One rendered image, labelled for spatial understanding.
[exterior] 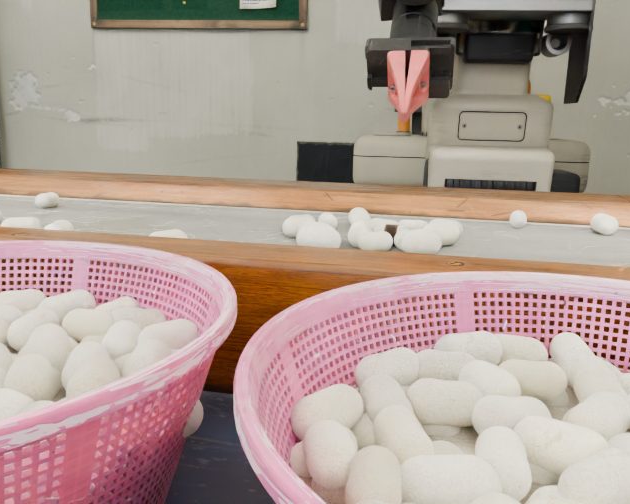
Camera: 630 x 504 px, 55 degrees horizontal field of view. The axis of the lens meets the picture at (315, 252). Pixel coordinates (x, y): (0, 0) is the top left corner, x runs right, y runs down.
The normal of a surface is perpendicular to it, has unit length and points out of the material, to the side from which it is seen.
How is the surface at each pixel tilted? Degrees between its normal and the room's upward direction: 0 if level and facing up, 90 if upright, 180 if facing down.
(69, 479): 108
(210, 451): 0
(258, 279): 90
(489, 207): 45
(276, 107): 90
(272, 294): 90
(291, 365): 72
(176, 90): 90
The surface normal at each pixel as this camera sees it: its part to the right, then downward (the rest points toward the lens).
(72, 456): 0.72, 0.45
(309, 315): 0.83, -0.13
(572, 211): -0.12, -0.54
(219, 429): 0.02, -0.98
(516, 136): -0.12, 0.35
